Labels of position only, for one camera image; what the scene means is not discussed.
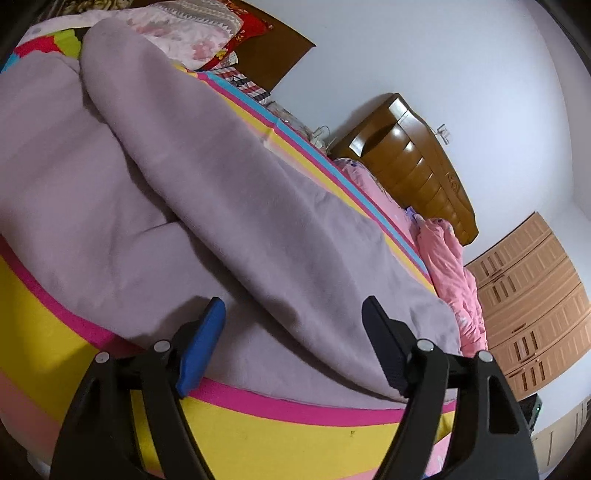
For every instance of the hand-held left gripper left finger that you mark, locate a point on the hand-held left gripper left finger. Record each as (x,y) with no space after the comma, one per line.
(203,344)

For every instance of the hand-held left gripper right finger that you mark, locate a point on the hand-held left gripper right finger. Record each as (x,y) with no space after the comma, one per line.
(387,341)

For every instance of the pink quilt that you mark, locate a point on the pink quilt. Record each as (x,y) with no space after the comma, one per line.
(448,263)

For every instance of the colourful striped blanket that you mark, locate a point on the colourful striped blanket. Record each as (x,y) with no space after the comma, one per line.
(277,443)

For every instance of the light brown wardrobe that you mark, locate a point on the light brown wardrobe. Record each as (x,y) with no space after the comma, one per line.
(531,295)

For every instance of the black device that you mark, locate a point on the black device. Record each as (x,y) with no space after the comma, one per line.
(531,413)

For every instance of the glossy wooden headboard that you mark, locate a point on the glossy wooden headboard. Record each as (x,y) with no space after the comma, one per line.
(415,161)

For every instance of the beige cabinet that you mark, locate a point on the beige cabinet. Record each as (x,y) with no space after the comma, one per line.
(563,438)

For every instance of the plaid cloth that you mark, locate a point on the plaid cloth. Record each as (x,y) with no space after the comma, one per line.
(249,85)

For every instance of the dark brown wooden board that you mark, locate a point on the dark brown wooden board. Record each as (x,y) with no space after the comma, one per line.
(281,55)

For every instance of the pink floral pillow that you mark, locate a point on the pink floral pillow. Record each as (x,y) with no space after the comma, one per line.
(184,41)

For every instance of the red patterned pillow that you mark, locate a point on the red patterned pillow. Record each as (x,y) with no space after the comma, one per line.
(249,27)

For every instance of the grey patterned pillow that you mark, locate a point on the grey patterned pillow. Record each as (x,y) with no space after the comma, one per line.
(203,11)

